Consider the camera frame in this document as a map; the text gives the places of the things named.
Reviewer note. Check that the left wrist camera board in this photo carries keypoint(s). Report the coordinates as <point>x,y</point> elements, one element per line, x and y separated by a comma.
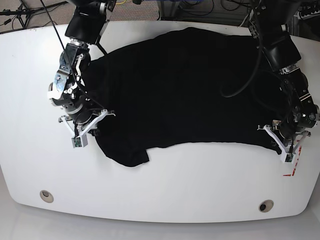
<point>290,158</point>

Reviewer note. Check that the black T-shirt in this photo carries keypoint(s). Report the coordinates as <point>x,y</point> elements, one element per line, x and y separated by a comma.
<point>172,90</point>

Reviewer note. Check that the right table cable grommet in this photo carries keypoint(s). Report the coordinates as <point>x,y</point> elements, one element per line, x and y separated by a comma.
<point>266,206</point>

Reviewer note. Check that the left table cable grommet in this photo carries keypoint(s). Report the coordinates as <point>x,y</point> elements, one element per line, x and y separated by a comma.
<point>46,196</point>

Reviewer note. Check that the table cable grommet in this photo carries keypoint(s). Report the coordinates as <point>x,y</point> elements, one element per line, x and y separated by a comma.
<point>46,196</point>
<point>266,206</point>

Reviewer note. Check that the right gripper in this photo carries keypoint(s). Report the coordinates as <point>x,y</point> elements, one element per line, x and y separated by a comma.
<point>86,122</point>

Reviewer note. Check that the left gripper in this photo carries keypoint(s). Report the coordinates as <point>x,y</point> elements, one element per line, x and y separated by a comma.
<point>288,139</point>

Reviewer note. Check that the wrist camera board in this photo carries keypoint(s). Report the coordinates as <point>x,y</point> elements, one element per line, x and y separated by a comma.
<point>290,158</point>
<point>76,142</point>

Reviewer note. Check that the white power strip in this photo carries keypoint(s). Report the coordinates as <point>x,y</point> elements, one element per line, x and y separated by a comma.
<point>307,12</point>

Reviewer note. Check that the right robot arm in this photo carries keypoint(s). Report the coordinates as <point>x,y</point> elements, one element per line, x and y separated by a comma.
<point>68,90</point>

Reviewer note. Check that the red tape rectangle marking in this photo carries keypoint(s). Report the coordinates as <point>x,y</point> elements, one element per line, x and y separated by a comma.
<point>295,163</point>

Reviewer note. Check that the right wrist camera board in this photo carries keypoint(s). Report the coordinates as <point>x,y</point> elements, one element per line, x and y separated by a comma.
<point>76,142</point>

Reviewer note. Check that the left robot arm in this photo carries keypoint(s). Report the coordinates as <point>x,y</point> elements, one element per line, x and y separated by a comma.
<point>268,21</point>

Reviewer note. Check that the black tripod stand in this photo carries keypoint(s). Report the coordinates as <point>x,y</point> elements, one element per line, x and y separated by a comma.
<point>24,13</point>

